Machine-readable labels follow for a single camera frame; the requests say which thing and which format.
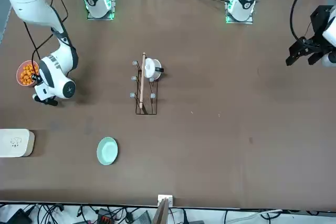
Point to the pink bowl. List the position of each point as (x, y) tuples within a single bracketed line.
[(23, 85)]

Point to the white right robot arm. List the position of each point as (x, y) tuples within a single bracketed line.
[(29, 1)]

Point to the orange popcorn pile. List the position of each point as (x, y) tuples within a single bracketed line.
[(26, 74)]

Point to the aluminium camera post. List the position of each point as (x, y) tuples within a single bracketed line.
[(161, 213)]

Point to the black power adapter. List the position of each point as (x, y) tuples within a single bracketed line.
[(15, 216)]

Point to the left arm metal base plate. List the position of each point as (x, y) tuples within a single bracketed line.
[(240, 22)]

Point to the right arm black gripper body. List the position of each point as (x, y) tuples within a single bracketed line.
[(48, 102)]

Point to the white mug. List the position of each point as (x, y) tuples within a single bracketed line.
[(151, 68)]

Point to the green bowl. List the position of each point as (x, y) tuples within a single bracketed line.
[(107, 151)]

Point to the white post bracket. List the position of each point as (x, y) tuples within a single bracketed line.
[(170, 199)]

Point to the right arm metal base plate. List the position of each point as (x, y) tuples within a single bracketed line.
[(101, 19)]

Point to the black hub with red lights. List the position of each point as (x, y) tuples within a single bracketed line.
[(105, 218)]

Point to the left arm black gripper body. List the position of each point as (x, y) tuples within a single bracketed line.
[(320, 20)]

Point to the beige rectangular lidded box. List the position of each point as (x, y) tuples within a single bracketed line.
[(13, 142)]

